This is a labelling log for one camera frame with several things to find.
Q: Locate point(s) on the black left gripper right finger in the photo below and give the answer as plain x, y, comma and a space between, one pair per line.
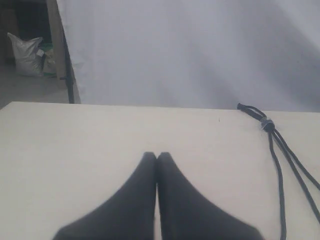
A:
185, 214

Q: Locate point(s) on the white woven sack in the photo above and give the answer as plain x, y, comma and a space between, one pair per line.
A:
27, 62

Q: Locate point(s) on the black backdrop stand pole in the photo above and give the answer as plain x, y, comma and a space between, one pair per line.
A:
69, 82

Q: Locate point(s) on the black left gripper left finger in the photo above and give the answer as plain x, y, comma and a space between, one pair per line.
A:
127, 215

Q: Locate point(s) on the white backdrop cloth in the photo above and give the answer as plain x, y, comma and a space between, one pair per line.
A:
209, 54

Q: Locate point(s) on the grey zip tie binding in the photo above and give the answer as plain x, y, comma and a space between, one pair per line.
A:
267, 124

